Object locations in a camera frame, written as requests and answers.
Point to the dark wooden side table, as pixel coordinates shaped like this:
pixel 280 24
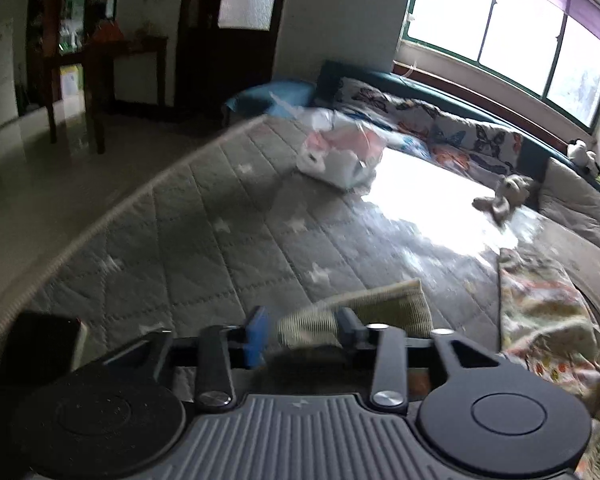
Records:
pixel 97 61

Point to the butterfly patterned cushion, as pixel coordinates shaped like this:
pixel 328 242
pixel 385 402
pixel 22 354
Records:
pixel 490 146

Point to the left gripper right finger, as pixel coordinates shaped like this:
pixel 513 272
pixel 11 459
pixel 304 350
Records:
pixel 382 348

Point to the grey quilted star table cover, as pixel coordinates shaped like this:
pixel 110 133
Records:
pixel 234 226

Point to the white pink tissue pack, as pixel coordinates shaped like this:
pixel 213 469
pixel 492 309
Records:
pixel 340 151

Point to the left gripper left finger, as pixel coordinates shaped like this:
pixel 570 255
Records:
pixel 224 348

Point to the grey pillow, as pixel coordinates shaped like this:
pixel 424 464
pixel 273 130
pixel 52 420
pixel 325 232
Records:
pixel 569 200

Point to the teal sofa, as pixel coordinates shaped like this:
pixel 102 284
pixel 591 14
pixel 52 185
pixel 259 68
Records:
pixel 536 145

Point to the dark wooden door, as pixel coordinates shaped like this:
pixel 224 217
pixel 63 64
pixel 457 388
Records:
pixel 224 47

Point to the white black plush toy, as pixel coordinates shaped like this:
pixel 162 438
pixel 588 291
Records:
pixel 583 158

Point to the white plush bunny toy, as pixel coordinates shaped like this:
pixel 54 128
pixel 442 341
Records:
pixel 510 193

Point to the colourful patterned child's jacket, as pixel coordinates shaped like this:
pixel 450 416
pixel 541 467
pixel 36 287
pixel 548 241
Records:
pixel 546 327

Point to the green framed window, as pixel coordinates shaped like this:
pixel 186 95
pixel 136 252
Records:
pixel 549 49

